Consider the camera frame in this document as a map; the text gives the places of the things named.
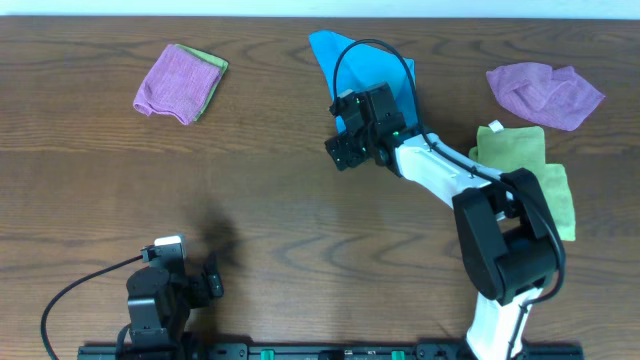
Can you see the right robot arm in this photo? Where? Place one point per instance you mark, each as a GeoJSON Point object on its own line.
{"type": "Point", "coordinates": [509, 243]}

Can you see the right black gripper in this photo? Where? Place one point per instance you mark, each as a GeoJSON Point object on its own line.
{"type": "Point", "coordinates": [341, 151]}

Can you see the blue microfiber cloth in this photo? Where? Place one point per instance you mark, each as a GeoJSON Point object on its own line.
{"type": "Point", "coordinates": [362, 67]}

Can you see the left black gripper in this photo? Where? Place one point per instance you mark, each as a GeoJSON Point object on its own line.
{"type": "Point", "coordinates": [204, 289]}

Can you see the folded purple cloth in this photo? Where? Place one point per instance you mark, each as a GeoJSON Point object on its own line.
{"type": "Point", "coordinates": [176, 85]}

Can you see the folded green cloth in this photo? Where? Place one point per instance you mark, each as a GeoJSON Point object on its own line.
{"type": "Point", "coordinates": [213, 60]}

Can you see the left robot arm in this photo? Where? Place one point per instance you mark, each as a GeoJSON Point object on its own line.
{"type": "Point", "coordinates": [161, 297]}

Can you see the crumpled purple cloth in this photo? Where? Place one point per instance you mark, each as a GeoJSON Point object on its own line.
{"type": "Point", "coordinates": [557, 98]}

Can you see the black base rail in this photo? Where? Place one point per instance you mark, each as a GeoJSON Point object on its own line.
{"type": "Point", "coordinates": [240, 351]}

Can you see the crumpled green cloth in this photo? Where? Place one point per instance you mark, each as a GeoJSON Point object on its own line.
{"type": "Point", "coordinates": [509, 149]}

